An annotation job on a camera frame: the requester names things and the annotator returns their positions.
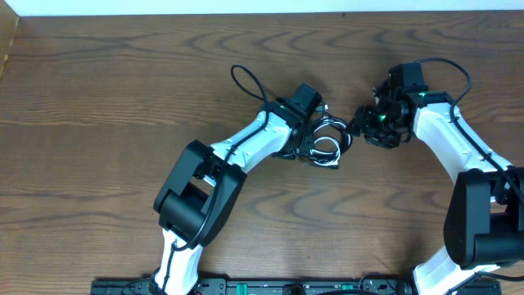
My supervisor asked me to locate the black usb cable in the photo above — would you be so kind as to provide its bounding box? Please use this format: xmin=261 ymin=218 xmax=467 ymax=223
xmin=305 ymin=114 xmax=354 ymax=165

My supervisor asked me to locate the white usb cable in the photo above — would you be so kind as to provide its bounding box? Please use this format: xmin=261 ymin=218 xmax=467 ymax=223
xmin=309 ymin=118 xmax=349 ymax=170

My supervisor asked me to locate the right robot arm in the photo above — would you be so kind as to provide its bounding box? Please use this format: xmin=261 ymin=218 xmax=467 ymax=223
xmin=347 ymin=61 xmax=523 ymax=294

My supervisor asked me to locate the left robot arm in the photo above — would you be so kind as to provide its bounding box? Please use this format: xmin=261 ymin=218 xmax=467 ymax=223
xmin=152 ymin=84 xmax=322 ymax=294

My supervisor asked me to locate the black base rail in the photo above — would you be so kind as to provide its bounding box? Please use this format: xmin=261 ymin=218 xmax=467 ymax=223
xmin=89 ymin=277 xmax=503 ymax=295

